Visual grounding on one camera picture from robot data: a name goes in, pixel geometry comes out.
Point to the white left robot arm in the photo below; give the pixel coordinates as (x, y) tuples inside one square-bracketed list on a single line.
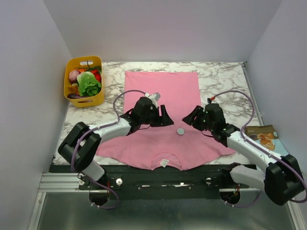
[(80, 145)]

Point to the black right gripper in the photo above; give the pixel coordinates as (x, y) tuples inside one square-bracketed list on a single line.
[(200, 119)]

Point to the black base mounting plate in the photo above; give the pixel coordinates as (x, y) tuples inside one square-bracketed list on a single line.
[(158, 193)]

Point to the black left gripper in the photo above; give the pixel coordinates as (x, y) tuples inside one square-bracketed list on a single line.
[(164, 120)]

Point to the aluminium frame rail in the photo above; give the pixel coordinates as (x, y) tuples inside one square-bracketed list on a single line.
[(150, 179)]

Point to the pink t-shirt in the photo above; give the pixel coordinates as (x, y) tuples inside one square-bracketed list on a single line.
[(168, 141)]

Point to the blue snack bag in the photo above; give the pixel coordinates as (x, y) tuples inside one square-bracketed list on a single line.
[(267, 137)]

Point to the yellow plastic basket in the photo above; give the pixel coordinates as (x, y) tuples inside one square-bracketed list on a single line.
[(88, 63)]

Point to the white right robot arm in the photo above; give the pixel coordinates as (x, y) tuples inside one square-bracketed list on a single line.
[(277, 175)]

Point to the red toy pepper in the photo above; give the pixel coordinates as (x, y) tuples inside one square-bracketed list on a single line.
[(97, 74)]

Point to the green toy lettuce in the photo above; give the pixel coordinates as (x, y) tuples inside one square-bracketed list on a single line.
[(88, 85)]

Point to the purple toy eggplant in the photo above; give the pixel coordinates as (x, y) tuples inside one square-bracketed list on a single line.
[(74, 96)]

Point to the purple toy onion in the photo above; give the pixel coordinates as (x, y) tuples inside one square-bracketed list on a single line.
[(73, 76)]

